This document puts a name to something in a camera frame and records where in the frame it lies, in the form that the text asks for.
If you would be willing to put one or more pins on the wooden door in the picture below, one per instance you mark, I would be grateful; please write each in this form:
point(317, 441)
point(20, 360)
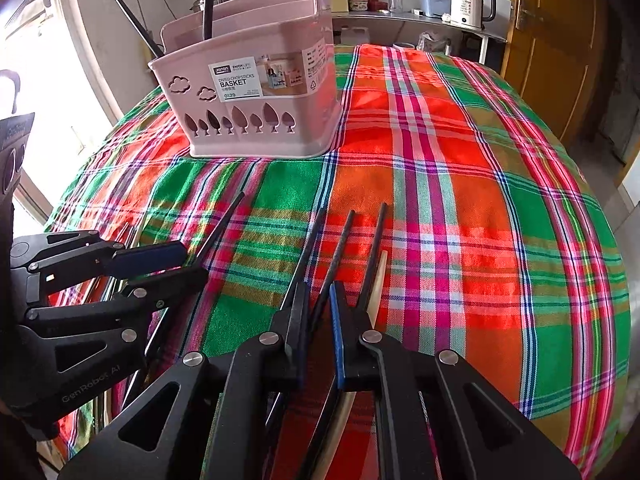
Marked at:
point(550, 35)

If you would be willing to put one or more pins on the beige wooden chopstick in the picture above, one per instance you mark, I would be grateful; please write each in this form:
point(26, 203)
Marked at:
point(380, 280)

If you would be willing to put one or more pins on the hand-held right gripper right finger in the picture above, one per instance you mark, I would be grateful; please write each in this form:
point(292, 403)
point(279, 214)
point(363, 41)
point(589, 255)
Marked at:
point(339, 355)

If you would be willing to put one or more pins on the white electric kettle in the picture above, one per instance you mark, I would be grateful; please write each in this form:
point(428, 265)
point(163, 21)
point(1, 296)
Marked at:
point(467, 7)

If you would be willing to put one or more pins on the pink plastic chopstick basket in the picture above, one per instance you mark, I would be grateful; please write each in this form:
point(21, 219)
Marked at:
point(260, 125)

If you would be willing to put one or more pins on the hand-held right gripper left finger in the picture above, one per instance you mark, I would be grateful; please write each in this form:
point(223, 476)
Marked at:
point(300, 345)

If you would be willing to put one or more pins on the metal kitchen counter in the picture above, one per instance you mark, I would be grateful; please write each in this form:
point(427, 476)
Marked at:
point(395, 18)

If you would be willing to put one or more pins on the drinking glass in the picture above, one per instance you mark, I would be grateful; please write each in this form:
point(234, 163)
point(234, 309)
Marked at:
point(395, 4)

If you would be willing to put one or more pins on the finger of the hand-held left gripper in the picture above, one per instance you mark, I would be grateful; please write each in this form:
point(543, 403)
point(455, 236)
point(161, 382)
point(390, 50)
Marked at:
point(150, 257)
point(170, 287)

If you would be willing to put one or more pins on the plaid tablecloth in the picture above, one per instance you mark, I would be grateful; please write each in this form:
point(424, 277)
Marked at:
point(450, 185)

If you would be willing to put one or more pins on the window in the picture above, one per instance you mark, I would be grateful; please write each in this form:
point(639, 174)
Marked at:
point(30, 60)

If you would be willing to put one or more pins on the clear plastic bag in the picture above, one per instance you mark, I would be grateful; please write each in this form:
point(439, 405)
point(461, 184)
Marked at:
point(432, 42)

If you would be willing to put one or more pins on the clear plastic storage box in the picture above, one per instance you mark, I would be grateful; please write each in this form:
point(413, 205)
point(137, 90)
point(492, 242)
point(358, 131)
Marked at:
point(432, 2)

